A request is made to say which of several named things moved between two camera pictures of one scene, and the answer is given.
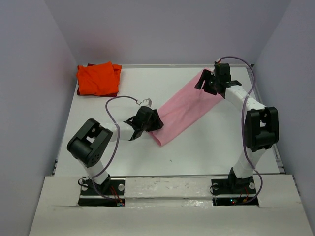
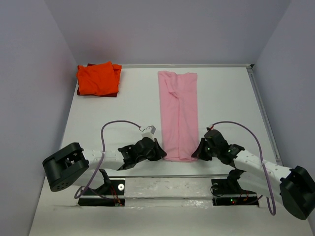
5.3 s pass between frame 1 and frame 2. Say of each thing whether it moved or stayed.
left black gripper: moved
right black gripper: moved
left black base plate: stayed
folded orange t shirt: stayed
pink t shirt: moved
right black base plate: stayed
